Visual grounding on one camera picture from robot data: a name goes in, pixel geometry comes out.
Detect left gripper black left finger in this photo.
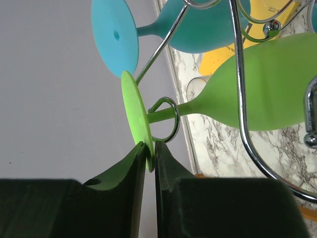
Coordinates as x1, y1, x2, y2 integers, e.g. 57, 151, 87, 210
0, 142, 146, 238

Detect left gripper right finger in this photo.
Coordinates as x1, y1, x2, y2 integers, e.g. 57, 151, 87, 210
155, 142, 309, 238

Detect green plastic wine glass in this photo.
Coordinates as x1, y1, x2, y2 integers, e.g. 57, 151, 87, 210
121, 32, 317, 171

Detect blue plastic wine glass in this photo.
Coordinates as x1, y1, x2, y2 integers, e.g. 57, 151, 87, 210
91, 0, 251, 77

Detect clear wine glass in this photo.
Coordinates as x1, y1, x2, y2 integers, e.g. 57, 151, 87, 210
186, 75, 211, 102

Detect wooden dish rack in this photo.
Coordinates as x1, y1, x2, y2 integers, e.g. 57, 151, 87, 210
194, 173, 317, 221

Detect chrome wine glass rack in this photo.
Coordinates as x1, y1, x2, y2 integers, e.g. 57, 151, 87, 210
135, 0, 317, 204

